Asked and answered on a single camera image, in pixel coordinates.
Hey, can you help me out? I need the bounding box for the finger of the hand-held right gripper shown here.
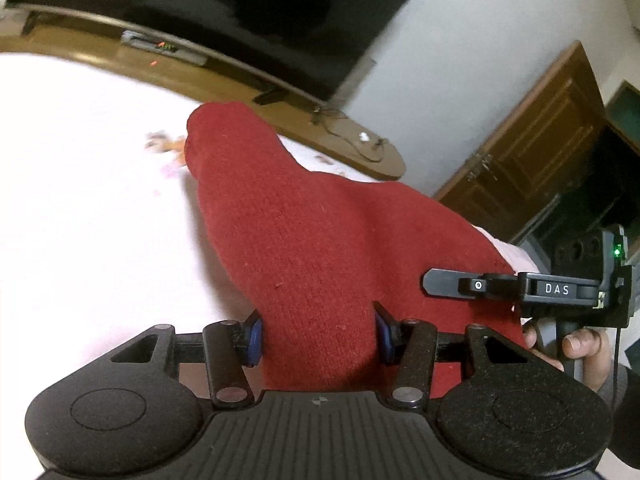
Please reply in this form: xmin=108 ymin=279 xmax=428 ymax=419
xmin=423 ymin=268 xmax=522 ymax=303

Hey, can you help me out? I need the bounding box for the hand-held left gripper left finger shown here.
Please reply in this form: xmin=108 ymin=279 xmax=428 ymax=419
xmin=107 ymin=308 xmax=265 ymax=410

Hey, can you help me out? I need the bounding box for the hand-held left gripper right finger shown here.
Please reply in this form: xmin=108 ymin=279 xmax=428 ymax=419
xmin=372 ymin=301 xmax=536 ymax=412

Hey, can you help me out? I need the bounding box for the red knit sweater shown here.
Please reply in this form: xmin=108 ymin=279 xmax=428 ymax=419
xmin=183 ymin=101 xmax=529 ymax=400

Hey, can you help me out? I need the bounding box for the person's right hand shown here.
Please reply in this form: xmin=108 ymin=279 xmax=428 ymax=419
xmin=522 ymin=321 xmax=614 ymax=394

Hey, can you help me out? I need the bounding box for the brown wooden cabinet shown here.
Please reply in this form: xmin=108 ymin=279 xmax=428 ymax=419
xmin=432 ymin=41 xmax=610 ymax=247

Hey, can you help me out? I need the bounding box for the wooden television stand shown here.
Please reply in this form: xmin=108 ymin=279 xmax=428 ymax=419
xmin=0 ymin=9 xmax=407 ymax=182

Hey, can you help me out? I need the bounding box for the white printed bed sheet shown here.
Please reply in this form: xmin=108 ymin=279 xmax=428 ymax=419
xmin=0 ymin=51 xmax=540 ymax=413

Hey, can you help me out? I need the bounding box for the black flat-screen television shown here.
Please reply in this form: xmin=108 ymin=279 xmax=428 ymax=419
xmin=4 ymin=0 xmax=444 ymax=107

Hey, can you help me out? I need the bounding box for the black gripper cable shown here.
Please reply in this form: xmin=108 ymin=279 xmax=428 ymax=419
xmin=612 ymin=327 xmax=623 ymax=413

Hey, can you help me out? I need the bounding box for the black cable on stand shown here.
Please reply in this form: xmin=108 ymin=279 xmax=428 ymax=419
xmin=311 ymin=106 xmax=390 ymax=162

